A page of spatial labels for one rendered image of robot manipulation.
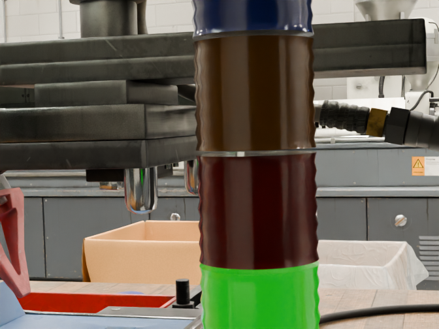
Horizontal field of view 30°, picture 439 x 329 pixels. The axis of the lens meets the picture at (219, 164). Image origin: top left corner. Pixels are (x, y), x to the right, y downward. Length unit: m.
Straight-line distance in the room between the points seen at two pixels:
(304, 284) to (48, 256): 5.55
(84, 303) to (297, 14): 0.64
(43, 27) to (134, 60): 7.55
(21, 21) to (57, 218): 2.94
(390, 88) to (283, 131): 5.33
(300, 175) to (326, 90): 6.74
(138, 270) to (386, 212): 2.40
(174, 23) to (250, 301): 7.24
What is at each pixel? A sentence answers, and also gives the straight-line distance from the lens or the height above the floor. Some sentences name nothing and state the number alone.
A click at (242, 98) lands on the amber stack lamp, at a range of 0.24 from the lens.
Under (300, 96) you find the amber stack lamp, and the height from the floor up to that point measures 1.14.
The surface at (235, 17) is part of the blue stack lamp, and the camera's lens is 0.24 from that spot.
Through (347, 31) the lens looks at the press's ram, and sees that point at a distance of 0.47.
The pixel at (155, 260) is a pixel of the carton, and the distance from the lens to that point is 2.87.
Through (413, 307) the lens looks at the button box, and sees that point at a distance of 0.99.
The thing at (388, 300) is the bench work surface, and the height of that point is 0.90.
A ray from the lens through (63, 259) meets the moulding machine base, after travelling 5.74.
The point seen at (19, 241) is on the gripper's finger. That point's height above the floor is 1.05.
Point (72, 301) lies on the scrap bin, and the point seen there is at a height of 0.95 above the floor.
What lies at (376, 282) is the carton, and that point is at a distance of 2.73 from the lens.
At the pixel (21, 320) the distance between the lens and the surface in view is 0.62.
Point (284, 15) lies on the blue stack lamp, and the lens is 0.24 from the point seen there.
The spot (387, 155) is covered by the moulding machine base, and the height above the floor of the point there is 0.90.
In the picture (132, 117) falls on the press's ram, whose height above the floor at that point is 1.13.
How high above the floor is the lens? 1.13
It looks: 3 degrees down
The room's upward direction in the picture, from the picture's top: 2 degrees counter-clockwise
